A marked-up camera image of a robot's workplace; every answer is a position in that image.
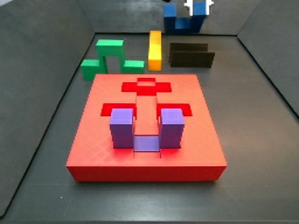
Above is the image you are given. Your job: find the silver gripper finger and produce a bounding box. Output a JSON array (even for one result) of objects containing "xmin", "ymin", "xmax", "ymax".
[
  {"xmin": 204, "ymin": 0, "xmax": 213, "ymax": 15},
  {"xmin": 183, "ymin": 0, "xmax": 193, "ymax": 15}
]

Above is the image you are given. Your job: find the blue U-shaped block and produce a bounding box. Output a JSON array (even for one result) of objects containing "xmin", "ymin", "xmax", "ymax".
[{"xmin": 163, "ymin": 2, "xmax": 207, "ymax": 35}]

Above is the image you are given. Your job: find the black regrasp fixture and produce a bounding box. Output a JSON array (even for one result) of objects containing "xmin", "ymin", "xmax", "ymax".
[{"xmin": 169, "ymin": 43, "xmax": 215, "ymax": 68}]

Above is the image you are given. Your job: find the red base fixture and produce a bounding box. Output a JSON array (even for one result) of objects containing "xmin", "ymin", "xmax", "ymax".
[{"xmin": 67, "ymin": 74, "xmax": 227, "ymax": 182}]

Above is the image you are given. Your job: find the yellow long bar block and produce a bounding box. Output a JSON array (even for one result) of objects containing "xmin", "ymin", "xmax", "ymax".
[{"xmin": 147, "ymin": 31, "xmax": 163, "ymax": 71}]

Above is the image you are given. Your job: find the green arch-shaped block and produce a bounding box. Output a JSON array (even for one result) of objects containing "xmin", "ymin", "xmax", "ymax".
[{"xmin": 79, "ymin": 38, "xmax": 145, "ymax": 82}]

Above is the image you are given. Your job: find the purple U-shaped block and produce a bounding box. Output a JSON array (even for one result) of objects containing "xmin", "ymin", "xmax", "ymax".
[{"xmin": 109, "ymin": 108, "xmax": 184, "ymax": 152}]

